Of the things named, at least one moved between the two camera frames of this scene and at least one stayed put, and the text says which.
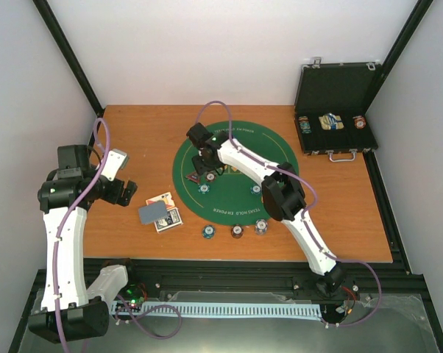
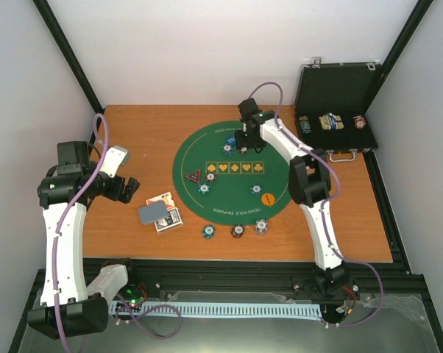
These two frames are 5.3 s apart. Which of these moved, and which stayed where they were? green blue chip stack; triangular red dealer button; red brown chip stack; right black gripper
Moved: right black gripper
Stayed: green blue chip stack; triangular red dealer button; red brown chip stack
